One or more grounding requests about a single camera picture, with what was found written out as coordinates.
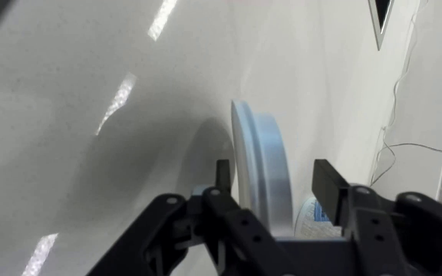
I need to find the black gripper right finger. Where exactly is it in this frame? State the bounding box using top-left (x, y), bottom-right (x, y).
top-left (311, 158), bottom-right (442, 276)

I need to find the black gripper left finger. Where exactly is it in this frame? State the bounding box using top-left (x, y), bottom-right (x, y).
top-left (87, 158), bottom-right (288, 276)

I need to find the white round plate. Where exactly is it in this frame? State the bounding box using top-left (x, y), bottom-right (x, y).
top-left (228, 98), bottom-right (294, 239)

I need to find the green labelled can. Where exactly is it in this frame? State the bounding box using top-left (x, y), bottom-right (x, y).
top-left (293, 197), bottom-right (343, 239)

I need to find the thin white cable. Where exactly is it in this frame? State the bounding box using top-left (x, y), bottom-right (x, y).
top-left (368, 0), bottom-right (442, 189)

